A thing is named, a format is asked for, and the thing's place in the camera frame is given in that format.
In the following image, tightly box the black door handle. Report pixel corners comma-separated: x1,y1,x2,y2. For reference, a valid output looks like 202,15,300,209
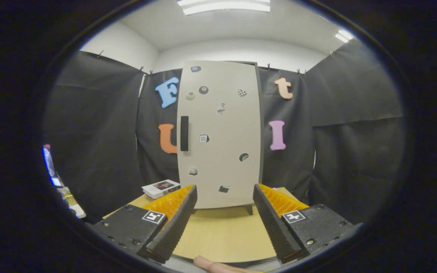
180,116,189,152

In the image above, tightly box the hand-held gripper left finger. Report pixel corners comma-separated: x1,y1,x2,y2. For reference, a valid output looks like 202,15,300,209
91,185,198,264

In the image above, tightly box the black backdrop cloth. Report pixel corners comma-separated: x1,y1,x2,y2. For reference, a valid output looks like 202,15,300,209
43,38,407,224

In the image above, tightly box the small ceiling light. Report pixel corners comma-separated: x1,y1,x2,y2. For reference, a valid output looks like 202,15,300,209
335,29,355,43

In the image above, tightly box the dark grey shoe cabinet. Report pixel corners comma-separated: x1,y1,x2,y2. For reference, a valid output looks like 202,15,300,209
177,60,264,216

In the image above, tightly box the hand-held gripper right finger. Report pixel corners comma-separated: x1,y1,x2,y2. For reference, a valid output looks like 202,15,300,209
253,184,355,265

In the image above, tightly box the long ceiling light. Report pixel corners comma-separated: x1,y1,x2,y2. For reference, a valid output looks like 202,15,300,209
177,0,271,16

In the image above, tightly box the white book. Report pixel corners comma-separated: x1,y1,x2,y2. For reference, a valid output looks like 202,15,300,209
141,179,181,199

